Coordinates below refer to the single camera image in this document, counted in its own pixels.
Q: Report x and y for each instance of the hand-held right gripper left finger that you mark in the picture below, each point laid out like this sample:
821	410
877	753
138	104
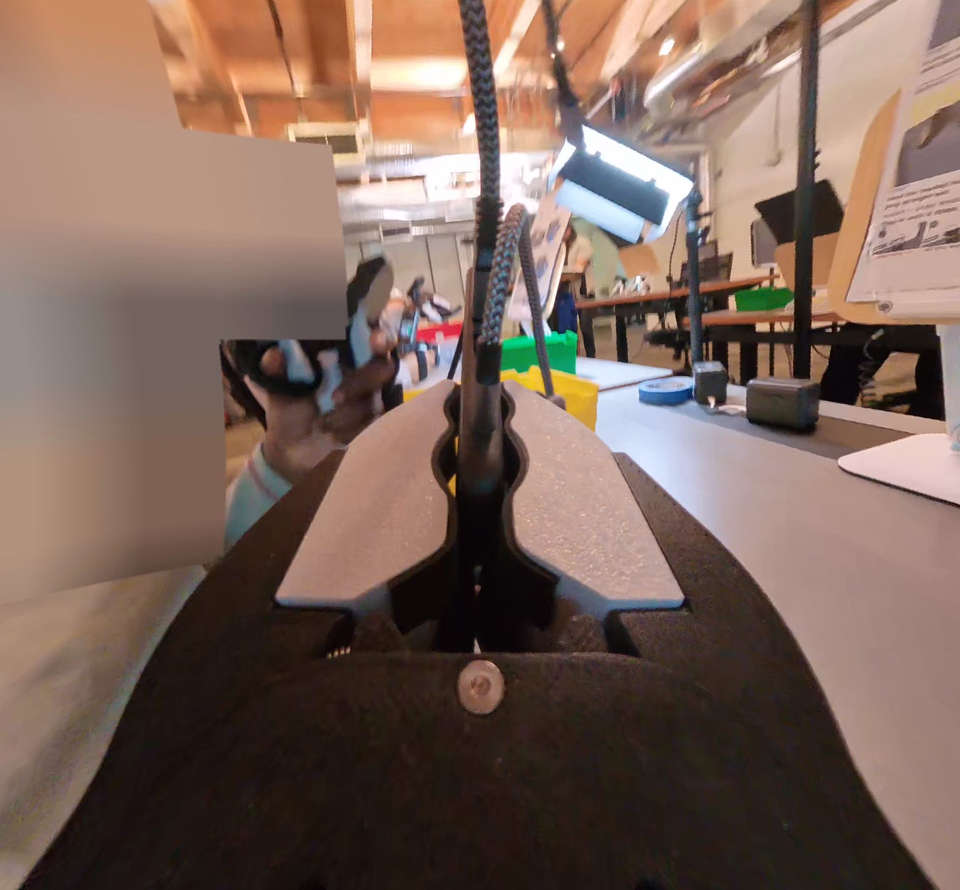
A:
375	500

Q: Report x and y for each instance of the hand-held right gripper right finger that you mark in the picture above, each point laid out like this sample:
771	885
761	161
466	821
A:
592	515

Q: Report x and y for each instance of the person's left forearm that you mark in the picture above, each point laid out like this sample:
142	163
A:
251	492

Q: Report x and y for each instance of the person's left hand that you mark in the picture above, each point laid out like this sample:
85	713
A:
360	395

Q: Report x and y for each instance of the yellow plastic bin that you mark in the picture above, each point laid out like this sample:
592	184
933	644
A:
574	398

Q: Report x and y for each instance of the blue tape roll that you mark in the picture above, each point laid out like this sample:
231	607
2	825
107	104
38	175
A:
664	391

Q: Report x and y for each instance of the green plastic bin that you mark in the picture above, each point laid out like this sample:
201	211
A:
555	353

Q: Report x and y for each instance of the small black charger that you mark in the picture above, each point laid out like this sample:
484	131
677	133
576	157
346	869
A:
709	381

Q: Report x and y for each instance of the printed poster board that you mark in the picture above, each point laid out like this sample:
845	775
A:
544	229

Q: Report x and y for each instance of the dark grey power box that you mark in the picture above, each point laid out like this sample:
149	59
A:
782	402

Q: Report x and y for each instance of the wooden work table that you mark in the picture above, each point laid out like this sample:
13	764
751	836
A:
660	297

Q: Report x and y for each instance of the small green bin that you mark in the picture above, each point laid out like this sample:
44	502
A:
761	299

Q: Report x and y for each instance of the studio light panel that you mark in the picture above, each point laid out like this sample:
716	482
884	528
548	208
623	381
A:
622	188

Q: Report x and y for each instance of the white display stand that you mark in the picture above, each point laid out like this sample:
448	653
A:
907	466

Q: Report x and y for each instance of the wooden display board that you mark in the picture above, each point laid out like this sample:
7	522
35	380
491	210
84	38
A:
862	229

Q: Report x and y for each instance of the black pole stand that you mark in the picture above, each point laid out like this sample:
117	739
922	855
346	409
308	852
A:
806	154

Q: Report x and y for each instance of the printed instruction sheet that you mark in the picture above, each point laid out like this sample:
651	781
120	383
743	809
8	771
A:
919	229

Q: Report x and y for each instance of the silver ventilation duct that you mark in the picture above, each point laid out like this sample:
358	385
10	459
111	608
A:
675	83

